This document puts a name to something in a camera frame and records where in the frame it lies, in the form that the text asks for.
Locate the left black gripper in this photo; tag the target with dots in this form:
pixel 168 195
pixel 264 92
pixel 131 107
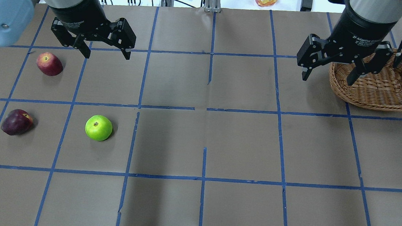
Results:
pixel 79 13

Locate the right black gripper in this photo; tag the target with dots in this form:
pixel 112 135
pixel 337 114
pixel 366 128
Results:
pixel 357 32

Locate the red yellow apple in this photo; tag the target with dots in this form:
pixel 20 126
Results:
pixel 49 64

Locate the green apple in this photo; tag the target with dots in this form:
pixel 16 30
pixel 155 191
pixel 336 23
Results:
pixel 98 128

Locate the dark red apple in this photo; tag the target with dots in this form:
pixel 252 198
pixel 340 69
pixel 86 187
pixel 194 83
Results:
pixel 17 122

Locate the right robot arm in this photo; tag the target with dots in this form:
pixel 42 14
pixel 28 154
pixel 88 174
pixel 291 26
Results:
pixel 381 11

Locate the wicker basket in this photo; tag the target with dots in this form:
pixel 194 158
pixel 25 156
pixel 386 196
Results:
pixel 382 91

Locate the black power adapter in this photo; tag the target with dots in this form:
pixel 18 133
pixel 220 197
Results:
pixel 306 5

